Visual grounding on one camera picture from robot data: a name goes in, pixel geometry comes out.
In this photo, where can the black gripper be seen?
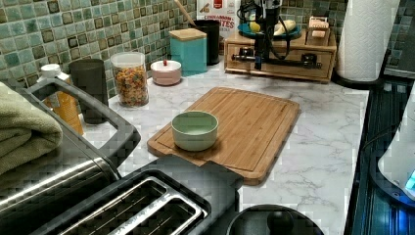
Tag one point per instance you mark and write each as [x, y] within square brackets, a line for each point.
[266, 13]

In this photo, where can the black drawer handle bar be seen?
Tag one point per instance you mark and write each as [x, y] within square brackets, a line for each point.
[307, 61]

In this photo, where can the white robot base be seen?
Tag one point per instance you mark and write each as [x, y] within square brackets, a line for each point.
[394, 171]

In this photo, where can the wooden drawer box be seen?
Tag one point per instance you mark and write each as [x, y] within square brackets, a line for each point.
[326, 55]

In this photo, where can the yellow lemon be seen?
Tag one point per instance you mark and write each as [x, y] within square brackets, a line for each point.
[254, 27]

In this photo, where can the banana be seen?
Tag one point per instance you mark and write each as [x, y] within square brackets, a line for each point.
[284, 26]

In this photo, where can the teal plate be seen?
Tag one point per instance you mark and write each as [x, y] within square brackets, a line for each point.
[244, 30]

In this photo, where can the cinnamon cereal box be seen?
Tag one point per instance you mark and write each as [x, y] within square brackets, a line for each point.
[224, 11]

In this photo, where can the black utensil cup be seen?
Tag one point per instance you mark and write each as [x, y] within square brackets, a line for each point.
[211, 29]

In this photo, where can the small wooden crate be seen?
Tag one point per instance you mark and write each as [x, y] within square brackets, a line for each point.
[318, 31]

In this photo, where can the teal canister with wooden lid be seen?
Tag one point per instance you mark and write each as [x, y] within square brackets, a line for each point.
[189, 47]

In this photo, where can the wooden spoon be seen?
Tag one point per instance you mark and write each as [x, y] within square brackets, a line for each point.
[185, 13]

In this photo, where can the black paper towel holder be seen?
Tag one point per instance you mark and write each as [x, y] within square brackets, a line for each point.
[363, 85]

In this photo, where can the pink lidded sugar bowl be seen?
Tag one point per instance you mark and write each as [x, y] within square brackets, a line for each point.
[166, 72]

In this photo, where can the white paper towel roll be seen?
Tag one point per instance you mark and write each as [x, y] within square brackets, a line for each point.
[365, 37]

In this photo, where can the pale green ceramic bowl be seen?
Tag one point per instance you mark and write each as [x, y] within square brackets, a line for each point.
[195, 130]

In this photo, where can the glass jar of cereal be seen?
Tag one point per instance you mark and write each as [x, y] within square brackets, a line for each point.
[130, 75]

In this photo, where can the black and steel toaster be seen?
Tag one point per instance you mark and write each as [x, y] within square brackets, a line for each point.
[169, 196]

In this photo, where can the dark grey cylinder canister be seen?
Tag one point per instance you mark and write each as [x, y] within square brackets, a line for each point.
[89, 76]

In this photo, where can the black pan lid with knob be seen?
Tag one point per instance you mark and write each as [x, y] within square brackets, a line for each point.
[272, 220]

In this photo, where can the orange bottle with white cap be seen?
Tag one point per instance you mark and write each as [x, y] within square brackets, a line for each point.
[60, 102]

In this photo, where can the folded green towel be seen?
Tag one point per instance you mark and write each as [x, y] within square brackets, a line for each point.
[26, 132]

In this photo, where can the steel appliance with grey handle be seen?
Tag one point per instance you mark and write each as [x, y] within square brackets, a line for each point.
[35, 192]

